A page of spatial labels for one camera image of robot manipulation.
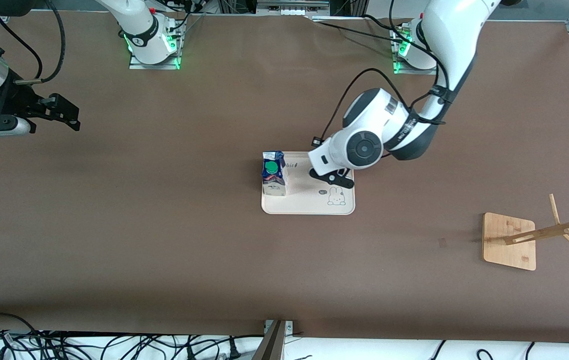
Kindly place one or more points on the aluminium frame rail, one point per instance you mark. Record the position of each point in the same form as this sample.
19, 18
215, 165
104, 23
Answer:
289, 5

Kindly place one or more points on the aluminium profile post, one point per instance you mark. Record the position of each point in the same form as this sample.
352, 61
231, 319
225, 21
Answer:
274, 345

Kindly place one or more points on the black power plug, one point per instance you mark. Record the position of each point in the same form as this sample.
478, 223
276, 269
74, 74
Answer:
233, 352

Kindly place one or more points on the wooden mug rack with pegs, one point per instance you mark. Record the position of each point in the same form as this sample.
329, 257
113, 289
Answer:
509, 245

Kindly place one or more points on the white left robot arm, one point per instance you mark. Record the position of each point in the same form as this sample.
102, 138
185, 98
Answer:
454, 40

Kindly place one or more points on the cream tray with rabbit print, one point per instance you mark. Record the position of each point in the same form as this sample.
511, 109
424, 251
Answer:
309, 200

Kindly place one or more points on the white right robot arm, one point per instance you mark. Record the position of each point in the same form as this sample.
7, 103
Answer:
139, 25

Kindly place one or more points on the aluminium arm base plate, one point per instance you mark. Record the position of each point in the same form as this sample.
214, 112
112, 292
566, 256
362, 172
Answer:
137, 65
394, 67

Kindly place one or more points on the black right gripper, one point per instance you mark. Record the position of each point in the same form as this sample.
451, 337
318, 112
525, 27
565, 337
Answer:
13, 98

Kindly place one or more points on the blue milk carton green cap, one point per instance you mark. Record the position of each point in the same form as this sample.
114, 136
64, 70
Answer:
274, 185

